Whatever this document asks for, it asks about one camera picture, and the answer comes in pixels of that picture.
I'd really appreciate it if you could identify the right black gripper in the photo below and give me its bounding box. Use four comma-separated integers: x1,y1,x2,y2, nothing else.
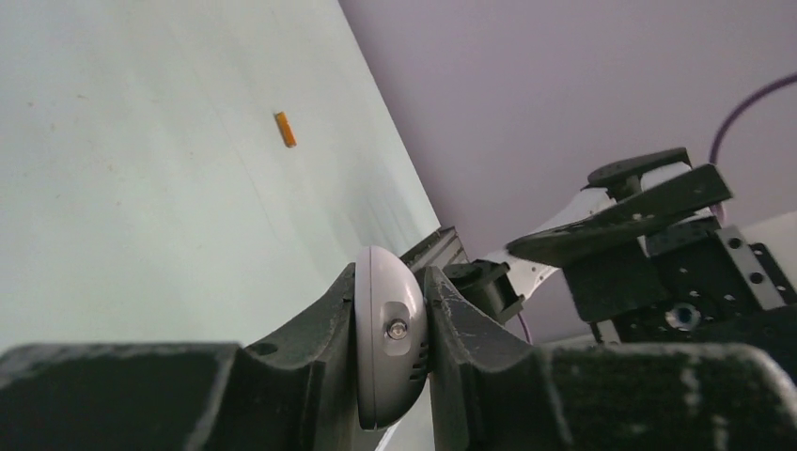
506,148,796,349

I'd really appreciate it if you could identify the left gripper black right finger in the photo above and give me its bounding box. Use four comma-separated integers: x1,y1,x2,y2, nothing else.
423,267,796,450

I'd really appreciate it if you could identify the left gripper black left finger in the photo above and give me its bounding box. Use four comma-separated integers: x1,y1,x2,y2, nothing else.
1,266,357,450

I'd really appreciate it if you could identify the white remote control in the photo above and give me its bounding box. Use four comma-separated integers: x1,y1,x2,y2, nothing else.
353,246,430,430

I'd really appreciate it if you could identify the orange battery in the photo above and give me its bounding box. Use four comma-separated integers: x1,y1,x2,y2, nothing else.
273,112,297,148

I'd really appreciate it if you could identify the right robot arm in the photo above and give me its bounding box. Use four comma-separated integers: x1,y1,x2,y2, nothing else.
446,148,796,363

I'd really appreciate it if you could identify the aluminium frame rail front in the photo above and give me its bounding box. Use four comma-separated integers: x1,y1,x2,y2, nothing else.
400,226,470,272

